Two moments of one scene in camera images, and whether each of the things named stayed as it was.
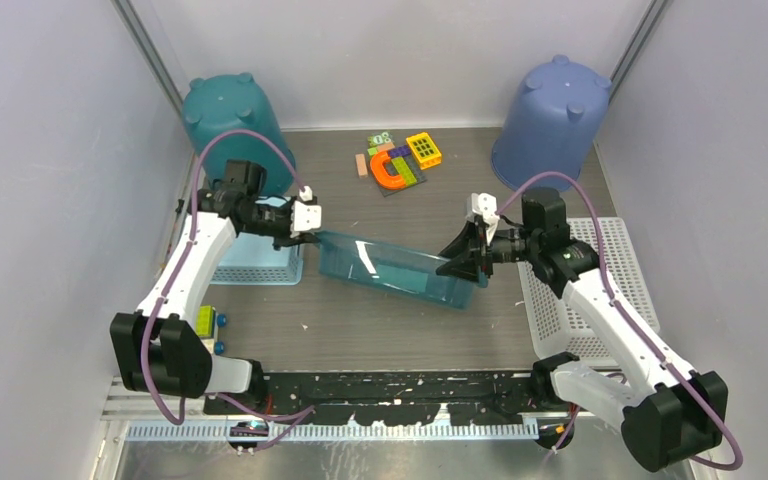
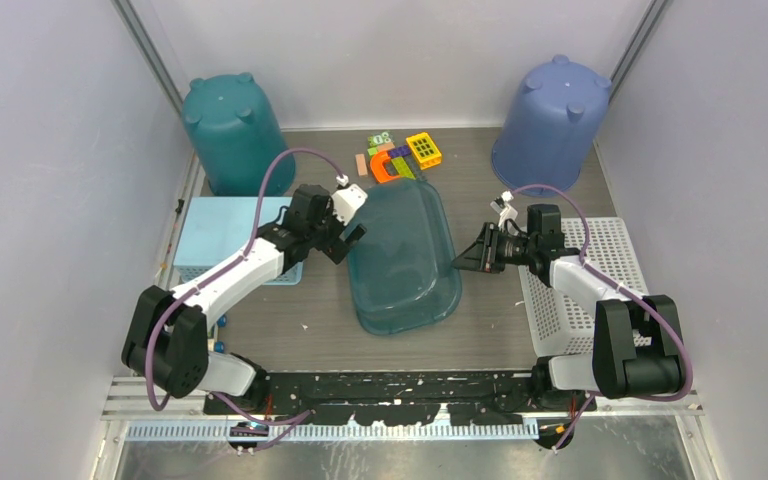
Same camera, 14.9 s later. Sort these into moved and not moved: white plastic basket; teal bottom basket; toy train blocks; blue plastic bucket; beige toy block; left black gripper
Moved: left black gripper; teal bottom basket
Not moved: beige toy block; white plastic basket; toy train blocks; blue plastic bucket
